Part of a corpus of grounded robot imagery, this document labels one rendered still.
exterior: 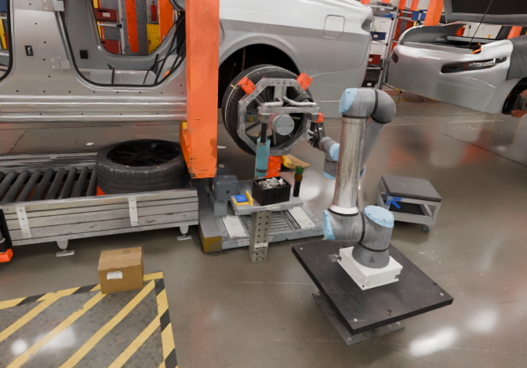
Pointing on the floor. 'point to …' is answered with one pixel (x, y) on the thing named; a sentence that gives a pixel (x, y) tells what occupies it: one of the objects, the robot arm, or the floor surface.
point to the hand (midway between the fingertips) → (310, 129)
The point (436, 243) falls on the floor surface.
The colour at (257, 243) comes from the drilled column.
